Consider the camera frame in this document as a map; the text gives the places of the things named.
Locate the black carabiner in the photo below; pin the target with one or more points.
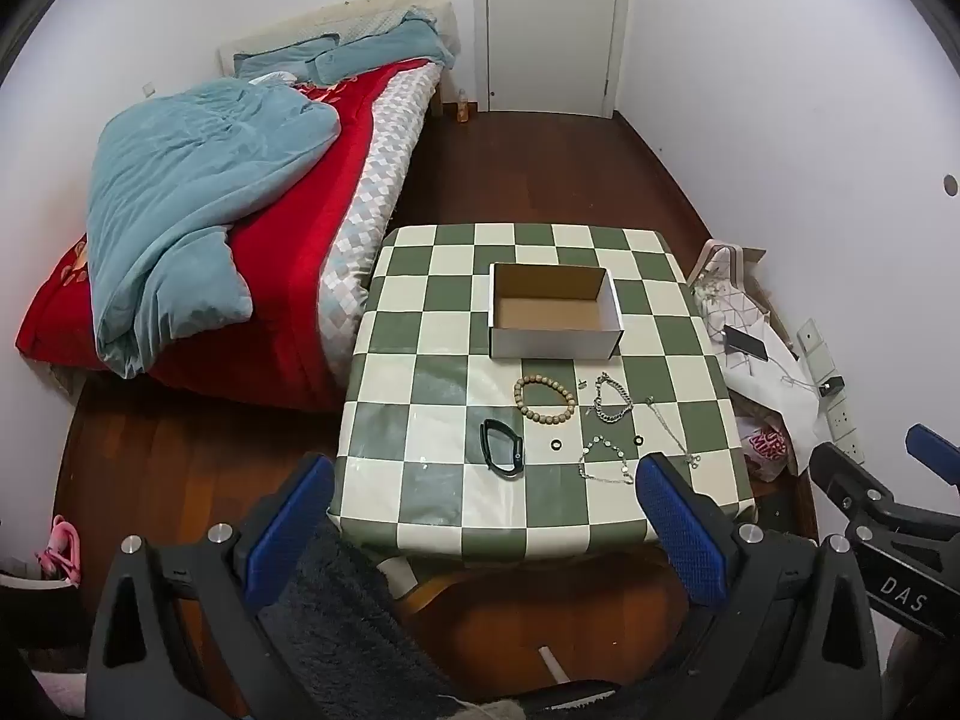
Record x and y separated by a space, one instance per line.
512 467

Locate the orange bottle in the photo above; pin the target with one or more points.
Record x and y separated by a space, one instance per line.
463 109

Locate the black charger plug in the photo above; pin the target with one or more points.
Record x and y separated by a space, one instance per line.
832 387

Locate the pink slippers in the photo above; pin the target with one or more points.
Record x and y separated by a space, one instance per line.
60 551

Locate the red blanket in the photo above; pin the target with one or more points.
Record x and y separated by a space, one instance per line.
285 292

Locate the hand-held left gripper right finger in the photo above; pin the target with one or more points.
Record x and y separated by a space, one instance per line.
682 540

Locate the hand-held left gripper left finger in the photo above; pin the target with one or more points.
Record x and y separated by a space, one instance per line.
289 540

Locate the light blue quilt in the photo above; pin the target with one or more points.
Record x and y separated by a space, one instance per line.
187 202

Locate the black smartphone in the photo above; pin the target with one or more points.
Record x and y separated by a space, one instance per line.
746 343

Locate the white wall socket panels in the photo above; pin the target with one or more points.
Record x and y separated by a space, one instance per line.
817 349

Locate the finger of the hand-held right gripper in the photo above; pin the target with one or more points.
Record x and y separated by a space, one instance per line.
934 454
847 481

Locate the person's right forearm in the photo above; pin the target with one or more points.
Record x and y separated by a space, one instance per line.
926 679

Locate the white cardboard box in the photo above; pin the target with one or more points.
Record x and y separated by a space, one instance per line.
555 341

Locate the green white checkered tablecloth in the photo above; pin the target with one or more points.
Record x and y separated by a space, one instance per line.
450 360

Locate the white door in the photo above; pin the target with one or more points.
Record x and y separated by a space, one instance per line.
551 22

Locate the red print plastic bag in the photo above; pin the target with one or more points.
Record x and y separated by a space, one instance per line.
765 450

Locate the diamond pattern bed sheet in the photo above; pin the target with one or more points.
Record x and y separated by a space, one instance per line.
382 165

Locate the blue pillow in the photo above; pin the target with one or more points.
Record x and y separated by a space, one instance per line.
390 49
281 58

